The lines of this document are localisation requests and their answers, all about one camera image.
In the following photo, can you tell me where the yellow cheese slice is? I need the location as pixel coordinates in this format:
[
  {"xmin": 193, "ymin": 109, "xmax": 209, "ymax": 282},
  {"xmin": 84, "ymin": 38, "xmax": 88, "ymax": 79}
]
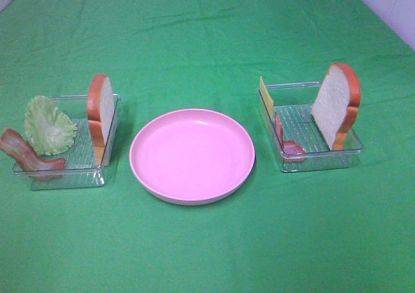
[{"xmin": 259, "ymin": 76, "xmax": 274, "ymax": 120}]

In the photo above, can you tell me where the bacon strip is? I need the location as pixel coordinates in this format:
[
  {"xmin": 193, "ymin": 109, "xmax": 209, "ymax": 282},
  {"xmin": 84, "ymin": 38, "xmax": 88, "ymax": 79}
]
[
  {"xmin": 274, "ymin": 111, "xmax": 305, "ymax": 162},
  {"xmin": 1, "ymin": 128, "xmax": 66, "ymax": 181}
]

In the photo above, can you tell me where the toast bread slice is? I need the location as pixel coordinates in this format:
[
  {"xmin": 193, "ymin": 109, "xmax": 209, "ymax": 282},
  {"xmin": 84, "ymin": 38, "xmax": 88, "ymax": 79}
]
[
  {"xmin": 311, "ymin": 62, "xmax": 362, "ymax": 150},
  {"xmin": 87, "ymin": 74, "xmax": 115, "ymax": 165}
]

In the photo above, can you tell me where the green lettuce leaf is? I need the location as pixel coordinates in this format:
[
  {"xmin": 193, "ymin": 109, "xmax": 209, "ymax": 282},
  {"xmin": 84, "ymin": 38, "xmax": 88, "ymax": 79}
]
[{"xmin": 24, "ymin": 95, "xmax": 77, "ymax": 156}]

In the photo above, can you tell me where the pink round plate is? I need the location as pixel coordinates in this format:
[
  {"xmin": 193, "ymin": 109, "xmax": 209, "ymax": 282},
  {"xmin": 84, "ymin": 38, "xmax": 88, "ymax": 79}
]
[{"xmin": 129, "ymin": 109, "xmax": 255, "ymax": 205}]

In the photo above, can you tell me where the right clear plastic tray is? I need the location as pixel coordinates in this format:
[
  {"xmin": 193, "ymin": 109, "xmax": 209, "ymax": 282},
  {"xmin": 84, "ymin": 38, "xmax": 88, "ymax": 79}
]
[{"xmin": 258, "ymin": 82, "xmax": 363, "ymax": 172}]

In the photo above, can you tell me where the clear plastic tray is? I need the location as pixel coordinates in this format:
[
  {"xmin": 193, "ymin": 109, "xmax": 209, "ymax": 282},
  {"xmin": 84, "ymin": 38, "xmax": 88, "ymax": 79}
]
[
  {"xmin": 258, "ymin": 82, "xmax": 363, "ymax": 172},
  {"xmin": 12, "ymin": 93, "xmax": 121, "ymax": 191}
]

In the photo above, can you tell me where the green tablecloth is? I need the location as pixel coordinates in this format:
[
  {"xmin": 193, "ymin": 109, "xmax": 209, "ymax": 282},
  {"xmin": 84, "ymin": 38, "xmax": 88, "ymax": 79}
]
[{"xmin": 1, "ymin": 0, "xmax": 414, "ymax": 292}]

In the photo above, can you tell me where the left clear plastic tray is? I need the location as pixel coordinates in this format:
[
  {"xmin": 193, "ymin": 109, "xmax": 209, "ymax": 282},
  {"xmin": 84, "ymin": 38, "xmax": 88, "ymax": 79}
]
[{"xmin": 12, "ymin": 93, "xmax": 121, "ymax": 191}]

